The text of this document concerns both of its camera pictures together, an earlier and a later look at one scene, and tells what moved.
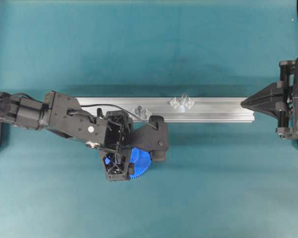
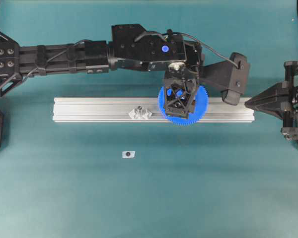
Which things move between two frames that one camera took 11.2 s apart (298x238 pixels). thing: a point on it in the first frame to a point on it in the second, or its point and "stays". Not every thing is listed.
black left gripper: (119, 138) to (180, 90)
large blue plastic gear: (142, 159) to (201, 105)
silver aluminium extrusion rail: (176, 109) stays
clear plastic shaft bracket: (141, 113) stays
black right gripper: (290, 95) stays
